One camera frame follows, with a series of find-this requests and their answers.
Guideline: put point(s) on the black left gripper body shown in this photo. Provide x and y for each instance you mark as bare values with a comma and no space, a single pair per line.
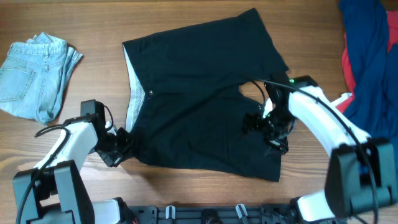
120,149

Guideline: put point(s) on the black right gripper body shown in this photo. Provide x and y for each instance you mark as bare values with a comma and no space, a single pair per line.
259,125

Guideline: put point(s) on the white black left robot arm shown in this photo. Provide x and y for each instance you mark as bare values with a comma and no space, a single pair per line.
53,191

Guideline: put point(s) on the folded light blue jeans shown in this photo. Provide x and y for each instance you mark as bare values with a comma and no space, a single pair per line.
34,76

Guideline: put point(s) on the black shorts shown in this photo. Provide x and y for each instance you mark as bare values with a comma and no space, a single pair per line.
186,110

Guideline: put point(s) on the blue garment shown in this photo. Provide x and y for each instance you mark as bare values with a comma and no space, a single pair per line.
374,67

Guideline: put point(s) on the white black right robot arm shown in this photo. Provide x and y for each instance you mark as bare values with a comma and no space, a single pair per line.
361,172

